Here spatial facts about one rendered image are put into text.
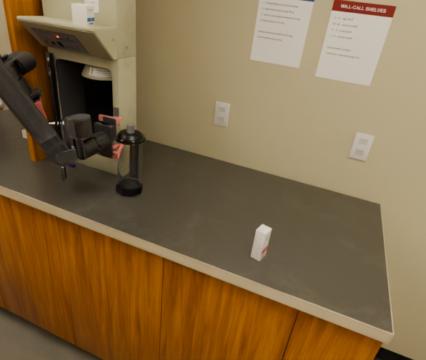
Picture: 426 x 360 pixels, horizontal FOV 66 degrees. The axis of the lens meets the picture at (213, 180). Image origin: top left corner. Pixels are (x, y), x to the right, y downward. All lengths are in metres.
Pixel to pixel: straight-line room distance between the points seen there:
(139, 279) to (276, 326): 0.50
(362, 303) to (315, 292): 0.13
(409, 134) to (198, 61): 0.94
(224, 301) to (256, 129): 0.79
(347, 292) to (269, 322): 0.26
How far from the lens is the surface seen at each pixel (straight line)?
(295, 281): 1.03
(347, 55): 1.43
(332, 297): 1.03
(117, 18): 1.25
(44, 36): 1.37
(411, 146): 1.52
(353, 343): 1.11
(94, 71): 1.37
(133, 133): 1.21
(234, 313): 1.15
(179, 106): 1.67
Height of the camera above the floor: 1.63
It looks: 29 degrees down
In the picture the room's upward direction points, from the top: 7 degrees clockwise
